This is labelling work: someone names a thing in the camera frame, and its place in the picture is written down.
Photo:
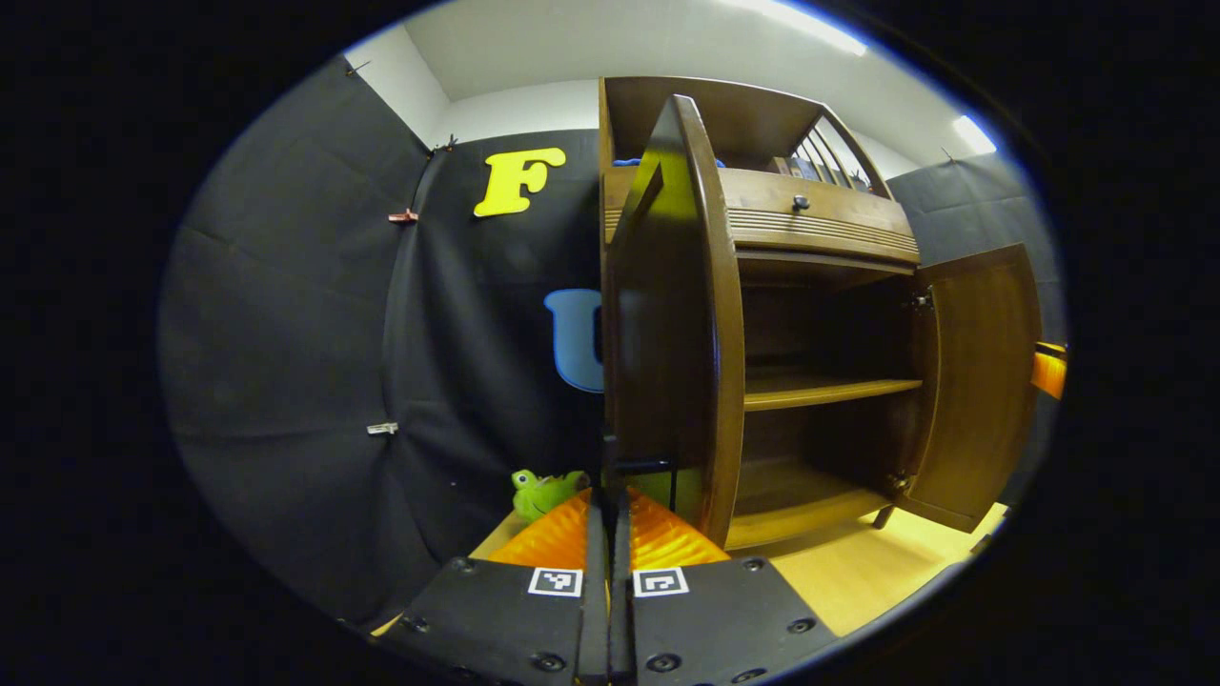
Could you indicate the green frog plush toy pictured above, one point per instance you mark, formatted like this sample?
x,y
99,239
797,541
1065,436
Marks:
x,y
543,495

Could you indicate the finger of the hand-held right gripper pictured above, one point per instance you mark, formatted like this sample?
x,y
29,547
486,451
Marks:
x,y
1048,373

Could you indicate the wooden cabinet door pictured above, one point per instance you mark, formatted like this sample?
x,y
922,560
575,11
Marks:
x,y
667,343
982,381

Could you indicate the red clip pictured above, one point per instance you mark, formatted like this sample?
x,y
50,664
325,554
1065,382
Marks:
x,y
403,216

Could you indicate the blue cloth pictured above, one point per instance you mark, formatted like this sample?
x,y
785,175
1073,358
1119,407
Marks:
x,y
629,162

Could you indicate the row of books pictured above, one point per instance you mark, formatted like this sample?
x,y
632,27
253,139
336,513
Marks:
x,y
805,169

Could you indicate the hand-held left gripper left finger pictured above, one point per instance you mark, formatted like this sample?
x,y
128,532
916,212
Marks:
x,y
496,619

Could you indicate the wooden inner shelf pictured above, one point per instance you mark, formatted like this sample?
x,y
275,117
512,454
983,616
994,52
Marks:
x,y
820,389

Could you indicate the large ceiling light panel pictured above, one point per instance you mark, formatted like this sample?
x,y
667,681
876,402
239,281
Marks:
x,y
810,24

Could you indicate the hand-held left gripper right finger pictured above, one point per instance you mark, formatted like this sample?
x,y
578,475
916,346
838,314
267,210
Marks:
x,y
724,619

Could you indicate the small ceiling light panel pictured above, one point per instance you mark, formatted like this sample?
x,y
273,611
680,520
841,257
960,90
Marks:
x,y
974,135

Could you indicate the wooden double-door shoe cabinet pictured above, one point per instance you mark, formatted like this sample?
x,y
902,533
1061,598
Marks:
x,y
820,224

